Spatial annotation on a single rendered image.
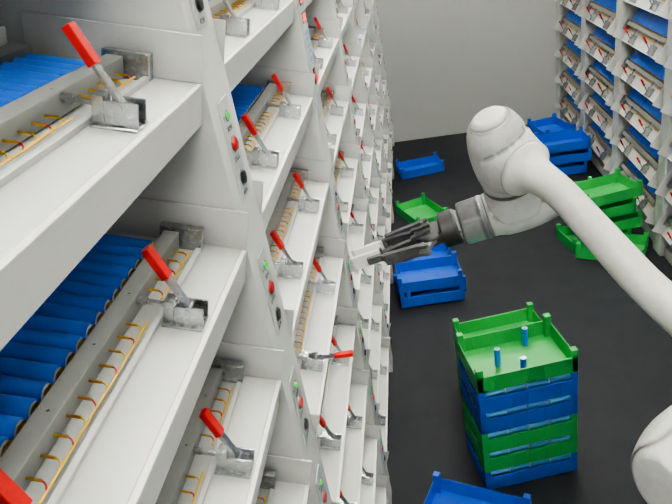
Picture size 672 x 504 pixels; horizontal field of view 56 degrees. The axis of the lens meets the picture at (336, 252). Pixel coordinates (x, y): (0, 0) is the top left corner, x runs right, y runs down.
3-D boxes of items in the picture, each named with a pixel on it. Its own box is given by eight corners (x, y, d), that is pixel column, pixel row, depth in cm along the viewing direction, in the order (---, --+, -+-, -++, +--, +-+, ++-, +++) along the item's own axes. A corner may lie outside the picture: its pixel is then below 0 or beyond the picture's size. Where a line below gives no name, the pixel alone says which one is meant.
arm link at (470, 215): (491, 225, 134) (463, 234, 135) (477, 187, 130) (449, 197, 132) (496, 244, 126) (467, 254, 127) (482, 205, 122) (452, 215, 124)
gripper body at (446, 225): (467, 249, 127) (423, 263, 130) (464, 231, 134) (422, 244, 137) (455, 217, 124) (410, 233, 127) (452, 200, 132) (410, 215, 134)
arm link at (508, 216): (488, 213, 135) (472, 171, 126) (561, 188, 131) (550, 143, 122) (499, 250, 128) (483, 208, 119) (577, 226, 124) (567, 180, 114)
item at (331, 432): (353, 338, 168) (360, 295, 161) (334, 538, 115) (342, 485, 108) (278, 328, 168) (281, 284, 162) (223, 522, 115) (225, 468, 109)
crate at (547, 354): (548, 333, 202) (548, 312, 198) (578, 371, 184) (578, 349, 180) (457, 353, 201) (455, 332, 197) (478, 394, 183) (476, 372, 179)
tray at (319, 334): (341, 273, 159) (345, 240, 154) (313, 457, 106) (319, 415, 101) (261, 262, 159) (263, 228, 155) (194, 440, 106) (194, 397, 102)
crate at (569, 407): (549, 372, 209) (548, 353, 206) (578, 413, 191) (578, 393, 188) (461, 392, 208) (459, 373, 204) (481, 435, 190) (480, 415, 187)
